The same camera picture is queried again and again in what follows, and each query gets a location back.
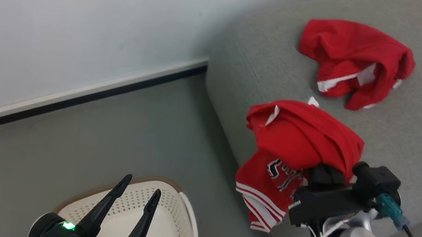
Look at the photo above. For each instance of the red garment with white trim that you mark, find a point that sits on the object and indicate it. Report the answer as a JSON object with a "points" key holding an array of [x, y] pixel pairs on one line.
{"points": [[349, 43]]}

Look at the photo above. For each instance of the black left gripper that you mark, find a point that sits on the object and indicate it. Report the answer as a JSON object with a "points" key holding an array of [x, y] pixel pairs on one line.
{"points": [[56, 232]]}

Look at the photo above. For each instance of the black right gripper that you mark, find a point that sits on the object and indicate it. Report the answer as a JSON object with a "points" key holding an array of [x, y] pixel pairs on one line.
{"points": [[325, 205]]}

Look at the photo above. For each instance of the red garment with striped hem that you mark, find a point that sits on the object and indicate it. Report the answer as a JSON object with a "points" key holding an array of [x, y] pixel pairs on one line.
{"points": [[301, 133]]}

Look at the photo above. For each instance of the grey fabric sofa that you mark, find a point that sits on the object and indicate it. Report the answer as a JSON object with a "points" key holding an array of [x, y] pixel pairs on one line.
{"points": [[266, 61]]}

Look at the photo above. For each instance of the black and white baseboard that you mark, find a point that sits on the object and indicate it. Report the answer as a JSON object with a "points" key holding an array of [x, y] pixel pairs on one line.
{"points": [[76, 98]]}

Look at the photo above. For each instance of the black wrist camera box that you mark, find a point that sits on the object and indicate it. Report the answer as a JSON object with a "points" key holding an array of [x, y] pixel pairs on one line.
{"points": [[378, 181]]}

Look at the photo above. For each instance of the cream perforated laundry basket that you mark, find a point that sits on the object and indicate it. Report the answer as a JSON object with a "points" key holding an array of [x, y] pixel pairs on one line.
{"points": [[175, 227]]}

